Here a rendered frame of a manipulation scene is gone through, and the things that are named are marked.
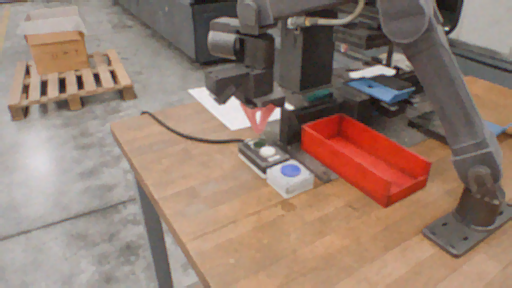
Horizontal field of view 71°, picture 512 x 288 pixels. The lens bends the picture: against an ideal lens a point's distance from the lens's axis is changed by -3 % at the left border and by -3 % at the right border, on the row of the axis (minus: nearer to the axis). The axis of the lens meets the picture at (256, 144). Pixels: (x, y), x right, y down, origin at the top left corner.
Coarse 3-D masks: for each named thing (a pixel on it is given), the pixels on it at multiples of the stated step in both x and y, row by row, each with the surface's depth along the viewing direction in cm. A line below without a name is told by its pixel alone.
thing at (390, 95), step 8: (360, 80) 98; (368, 80) 98; (360, 88) 93; (368, 88) 93; (376, 88) 93; (384, 88) 93; (376, 96) 89; (384, 96) 89; (392, 96) 89; (400, 96) 87; (408, 96) 89
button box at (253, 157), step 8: (144, 112) 103; (160, 120) 96; (168, 128) 92; (184, 136) 89; (192, 136) 88; (240, 144) 81; (248, 144) 81; (272, 144) 81; (240, 152) 81; (248, 152) 78; (256, 152) 78; (280, 152) 78; (248, 160) 79; (256, 160) 76; (264, 160) 76; (272, 160) 76; (280, 160) 76; (288, 160) 77; (256, 168) 77; (264, 168) 74; (264, 176) 75
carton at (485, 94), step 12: (468, 84) 107; (480, 84) 105; (492, 84) 102; (480, 96) 94; (492, 96) 103; (504, 96) 100; (480, 108) 95; (492, 108) 92; (504, 108) 90; (492, 120) 93; (504, 120) 91; (504, 132) 91
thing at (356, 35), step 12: (348, 12) 90; (372, 12) 84; (348, 24) 88; (360, 24) 87; (372, 24) 84; (336, 36) 87; (348, 36) 84; (360, 36) 81; (372, 36) 81; (384, 36) 83; (348, 48) 89; (360, 48) 82; (372, 48) 82
